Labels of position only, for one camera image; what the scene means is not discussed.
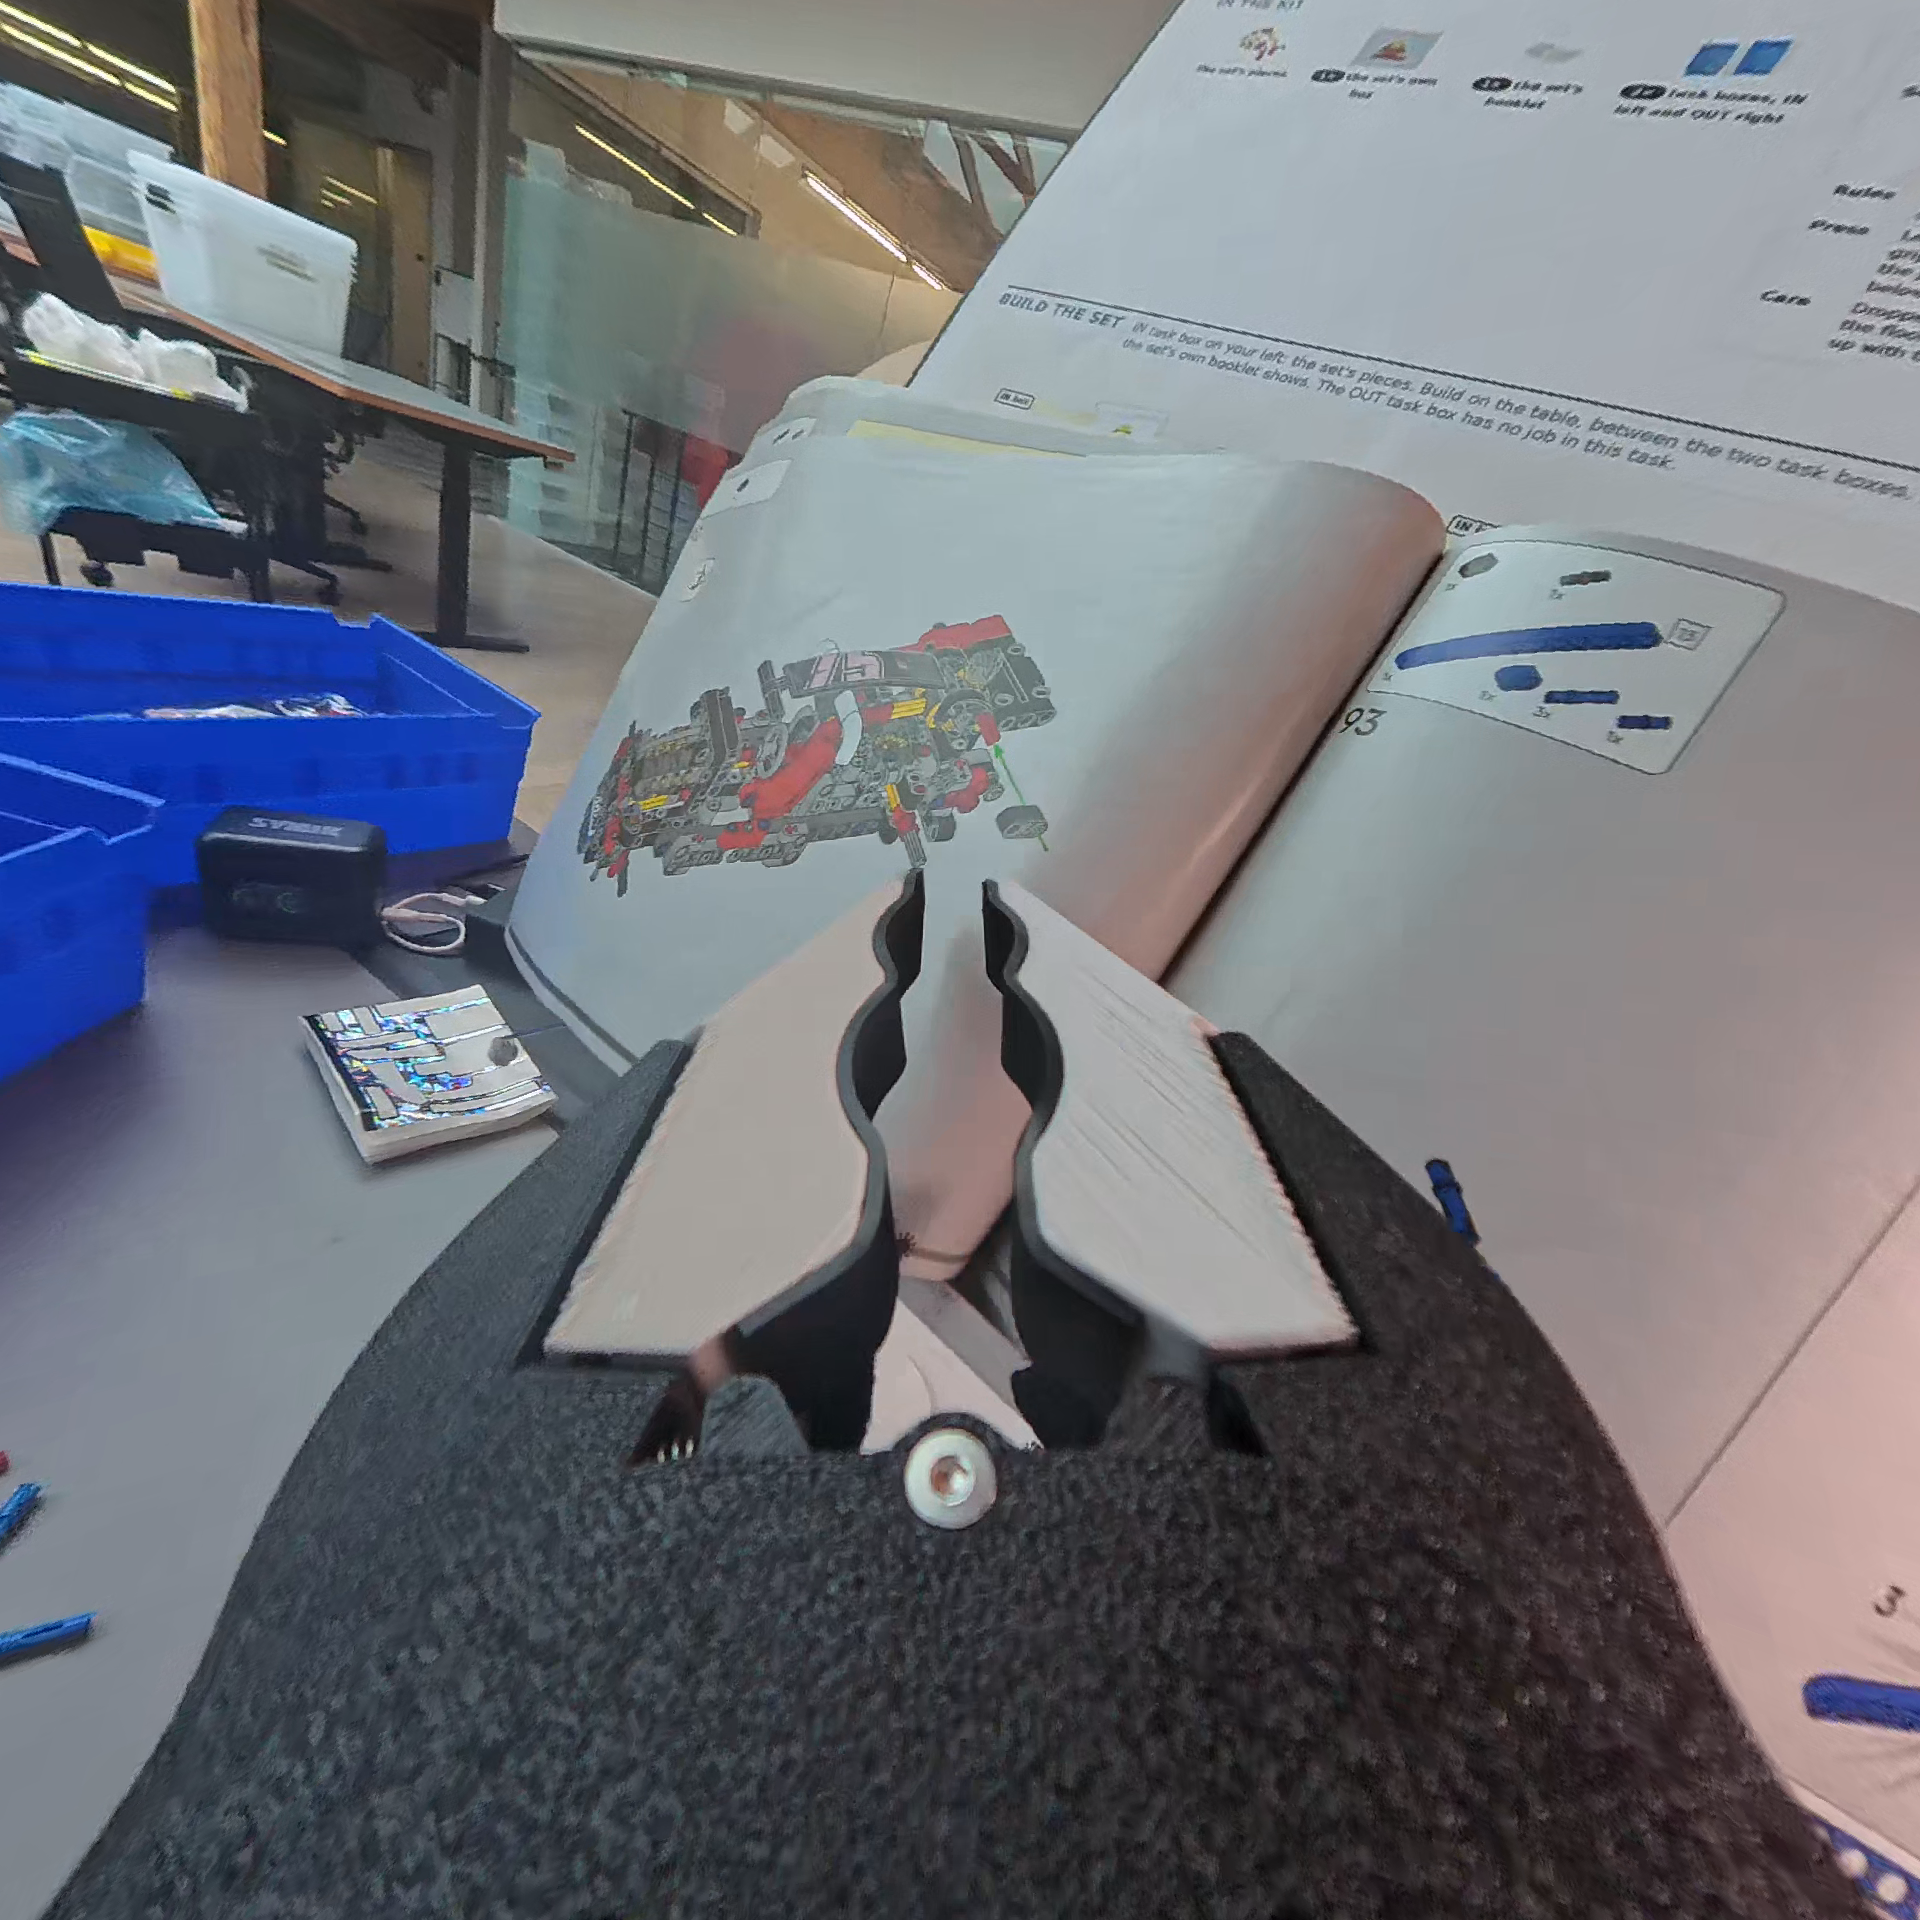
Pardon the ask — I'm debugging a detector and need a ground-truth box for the black charger box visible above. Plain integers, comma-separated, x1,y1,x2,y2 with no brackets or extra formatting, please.
194,804,389,951

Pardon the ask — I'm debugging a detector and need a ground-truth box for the blue plastic bin white tag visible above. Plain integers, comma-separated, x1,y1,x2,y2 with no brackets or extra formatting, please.
0,749,164,1088

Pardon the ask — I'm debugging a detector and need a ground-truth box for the holographic sticker sheet pad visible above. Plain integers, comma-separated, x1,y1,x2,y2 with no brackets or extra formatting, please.
299,983,559,1164

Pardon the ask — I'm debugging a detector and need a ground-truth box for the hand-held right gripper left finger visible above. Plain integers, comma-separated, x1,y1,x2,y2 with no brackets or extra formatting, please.
543,870,929,1374

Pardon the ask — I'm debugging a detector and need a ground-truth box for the blue plastic bag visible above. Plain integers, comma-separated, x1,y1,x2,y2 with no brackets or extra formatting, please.
0,412,226,537

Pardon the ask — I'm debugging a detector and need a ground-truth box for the printed instruction sheet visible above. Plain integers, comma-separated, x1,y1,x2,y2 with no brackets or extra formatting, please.
908,0,1920,518

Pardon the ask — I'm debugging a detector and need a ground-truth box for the toy car instruction booklet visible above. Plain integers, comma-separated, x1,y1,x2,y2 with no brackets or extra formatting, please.
507,374,1920,1920

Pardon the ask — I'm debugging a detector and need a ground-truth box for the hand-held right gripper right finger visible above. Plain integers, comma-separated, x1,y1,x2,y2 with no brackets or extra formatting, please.
982,878,1361,1359

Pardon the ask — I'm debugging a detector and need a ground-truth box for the long wooden-top office desk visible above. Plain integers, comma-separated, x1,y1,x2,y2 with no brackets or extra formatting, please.
0,256,577,653

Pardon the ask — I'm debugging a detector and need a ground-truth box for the white plastic bags bundle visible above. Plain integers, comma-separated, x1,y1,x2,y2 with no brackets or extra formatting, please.
23,292,250,408

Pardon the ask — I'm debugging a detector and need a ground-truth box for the grey desk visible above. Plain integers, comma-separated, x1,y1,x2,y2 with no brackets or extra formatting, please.
0,901,633,1920

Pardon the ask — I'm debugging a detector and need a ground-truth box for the pile of small toy pins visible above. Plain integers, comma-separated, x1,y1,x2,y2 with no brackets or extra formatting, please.
0,1446,99,1671

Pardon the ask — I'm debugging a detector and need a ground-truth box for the white plastic storage box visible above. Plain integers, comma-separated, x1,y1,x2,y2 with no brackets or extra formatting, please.
127,151,362,356

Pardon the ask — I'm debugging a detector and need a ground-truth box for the stack of clear plastic boxes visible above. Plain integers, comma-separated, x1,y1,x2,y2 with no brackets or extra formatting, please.
0,81,145,243

